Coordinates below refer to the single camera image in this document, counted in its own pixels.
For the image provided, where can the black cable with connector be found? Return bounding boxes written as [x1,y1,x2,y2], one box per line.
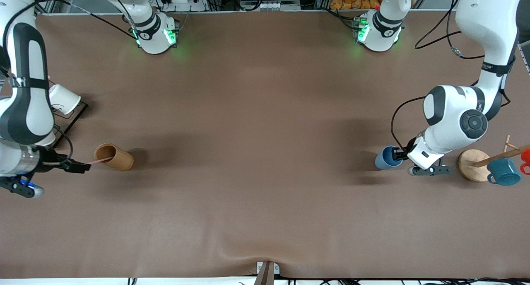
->
[414,0,486,60]

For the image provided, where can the teal mug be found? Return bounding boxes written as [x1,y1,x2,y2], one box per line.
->
[486,157,522,186]

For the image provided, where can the wooden mug tree stand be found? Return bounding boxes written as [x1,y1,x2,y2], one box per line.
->
[457,135,530,183]

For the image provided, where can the black wire rack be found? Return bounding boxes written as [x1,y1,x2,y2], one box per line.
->
[49,100,89,149]

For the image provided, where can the metal camera bracket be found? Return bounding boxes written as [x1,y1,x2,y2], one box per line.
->
[253,261,281,285]

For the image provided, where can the wooden cylinder chopstick holder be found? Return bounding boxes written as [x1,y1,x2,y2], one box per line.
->
[94,143,134,172]

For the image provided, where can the red mug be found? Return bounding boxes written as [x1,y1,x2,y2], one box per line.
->
[519,147,530,175]

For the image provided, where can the white cup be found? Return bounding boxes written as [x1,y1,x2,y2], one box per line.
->
[48,84,82,115]

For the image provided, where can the light blue cup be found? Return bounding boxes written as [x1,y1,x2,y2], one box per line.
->
[374,146,403,170]

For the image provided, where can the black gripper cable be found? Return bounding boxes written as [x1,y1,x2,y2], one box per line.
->
[390,96,428,150]

